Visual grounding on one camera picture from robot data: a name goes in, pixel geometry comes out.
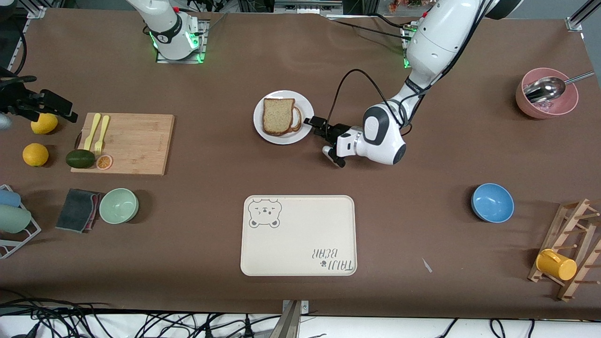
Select pale yellow plastic knife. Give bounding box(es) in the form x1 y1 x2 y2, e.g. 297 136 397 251
84 113 101 151

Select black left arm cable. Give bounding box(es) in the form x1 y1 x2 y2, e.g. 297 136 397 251
326 69 423 138

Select blue bowl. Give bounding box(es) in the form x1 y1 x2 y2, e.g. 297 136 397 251
471 183 515 223

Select aluminium frame profile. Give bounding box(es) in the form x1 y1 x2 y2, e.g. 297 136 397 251
566 0 601 31

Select wooden cutting board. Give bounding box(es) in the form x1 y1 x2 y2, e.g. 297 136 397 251
70 113 175 176

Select yellow lemon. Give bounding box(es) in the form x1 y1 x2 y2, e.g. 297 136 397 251
23 143 49 167
31 113 59 135

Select dark grey folded cloth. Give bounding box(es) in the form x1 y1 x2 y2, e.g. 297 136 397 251
55 189 99 233

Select mint green bowl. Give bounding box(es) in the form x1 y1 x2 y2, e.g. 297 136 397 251
99 188 139 224

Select tangled black floor cables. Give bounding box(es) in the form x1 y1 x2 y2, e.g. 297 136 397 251
0 289 282 338

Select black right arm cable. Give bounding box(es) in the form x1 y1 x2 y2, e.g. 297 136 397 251
0 19 37 86

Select sage green cup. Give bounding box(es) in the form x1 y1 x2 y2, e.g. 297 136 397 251
0 205 32 234

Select clear plastic ice cubes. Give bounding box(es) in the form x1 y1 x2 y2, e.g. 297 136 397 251
533 98 564 113

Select cream tray with bear print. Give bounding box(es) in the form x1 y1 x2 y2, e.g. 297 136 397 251
240 195 357 277

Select dark green avocado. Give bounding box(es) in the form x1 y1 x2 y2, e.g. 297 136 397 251
66 149 96 169

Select metal scoop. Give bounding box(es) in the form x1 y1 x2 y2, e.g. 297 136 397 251
524 71 595 104

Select yellow mug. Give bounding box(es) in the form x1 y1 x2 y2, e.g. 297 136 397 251
536 249 578 282

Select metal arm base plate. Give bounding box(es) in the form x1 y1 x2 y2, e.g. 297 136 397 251
155 19 208 64

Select white round plate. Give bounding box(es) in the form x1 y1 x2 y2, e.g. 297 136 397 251
254 90 315 145

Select wooden peg cup rack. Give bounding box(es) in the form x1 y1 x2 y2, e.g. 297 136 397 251
527 199 601 301

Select pink folded cloth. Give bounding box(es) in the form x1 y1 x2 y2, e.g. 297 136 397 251
89 192 102 227

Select pink bowl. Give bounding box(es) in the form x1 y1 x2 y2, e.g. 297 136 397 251
516 68 579 119

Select pale yellow plastic fork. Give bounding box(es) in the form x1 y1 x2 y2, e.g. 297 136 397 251
94 115 110 155

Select black cable to arm base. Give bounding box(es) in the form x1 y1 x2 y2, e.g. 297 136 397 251
329 19 409 40

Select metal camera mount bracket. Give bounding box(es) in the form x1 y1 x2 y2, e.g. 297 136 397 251
277 300 309 338

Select white wire rack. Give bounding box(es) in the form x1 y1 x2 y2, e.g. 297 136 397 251
0 184 42 259

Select brown bread slice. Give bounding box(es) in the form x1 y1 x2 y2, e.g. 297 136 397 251
262 98 296 136
268 106 303 137

